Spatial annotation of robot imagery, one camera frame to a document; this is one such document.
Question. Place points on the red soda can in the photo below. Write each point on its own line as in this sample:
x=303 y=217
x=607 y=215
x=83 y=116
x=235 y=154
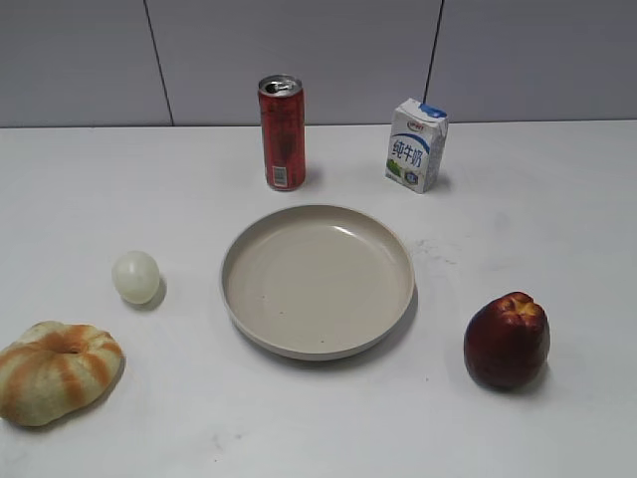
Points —
x=282 y=109

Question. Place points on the dark red apple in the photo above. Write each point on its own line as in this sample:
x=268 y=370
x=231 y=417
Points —
x=506 y=343

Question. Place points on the striped orange green pumpkin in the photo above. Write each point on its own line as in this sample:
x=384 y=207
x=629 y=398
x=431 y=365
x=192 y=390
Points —
x=55 y=369

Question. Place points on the white blue milk carton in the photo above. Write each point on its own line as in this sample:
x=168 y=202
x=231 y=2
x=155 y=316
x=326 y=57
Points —
x=416 y=145

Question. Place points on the white egg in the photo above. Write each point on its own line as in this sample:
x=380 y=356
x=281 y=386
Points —
x=136 y=277

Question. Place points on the beige round plate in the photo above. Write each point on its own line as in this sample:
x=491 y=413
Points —
x=318 y=282

